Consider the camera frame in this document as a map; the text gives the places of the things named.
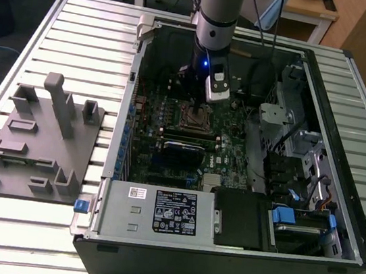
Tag silver CPU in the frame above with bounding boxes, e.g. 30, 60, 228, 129
186, 107, 210, 128

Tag CPU socket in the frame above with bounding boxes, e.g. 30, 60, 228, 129
176, 99, 218, 137

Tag grey plastic case latch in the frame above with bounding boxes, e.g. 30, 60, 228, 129
134, 13, 158, 44

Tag silver drive cage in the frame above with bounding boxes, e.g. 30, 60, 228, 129
253, 80, 313, 155

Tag graphics card with fan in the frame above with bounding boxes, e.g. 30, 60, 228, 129
159, 138, 207, 177

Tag green motherboard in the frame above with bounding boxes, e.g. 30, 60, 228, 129
123, 78, 269, 200

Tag silver chipset heatsink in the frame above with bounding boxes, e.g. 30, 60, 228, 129
203, 172, 224, 187

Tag black front fan housing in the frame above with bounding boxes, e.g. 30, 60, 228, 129
258, 150, 316, 203

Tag silver power supply unit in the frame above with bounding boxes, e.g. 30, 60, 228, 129
87, 175, 222, 251

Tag hard disk in blue carrier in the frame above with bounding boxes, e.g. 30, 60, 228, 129
264, 203, 338, 259

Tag blue plastic latch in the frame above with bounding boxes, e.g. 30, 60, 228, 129
73, 198, 90, 215

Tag grey parts rack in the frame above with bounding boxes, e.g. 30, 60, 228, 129
0, 64, 111, 207

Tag black PC case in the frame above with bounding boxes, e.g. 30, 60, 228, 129
63, 7, 366, 274

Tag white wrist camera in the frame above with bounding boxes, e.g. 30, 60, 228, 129
202, 62, 235, 107

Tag black camera cable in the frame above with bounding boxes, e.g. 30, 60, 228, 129
242, 0, 271, 49
269, 0, 287, 56

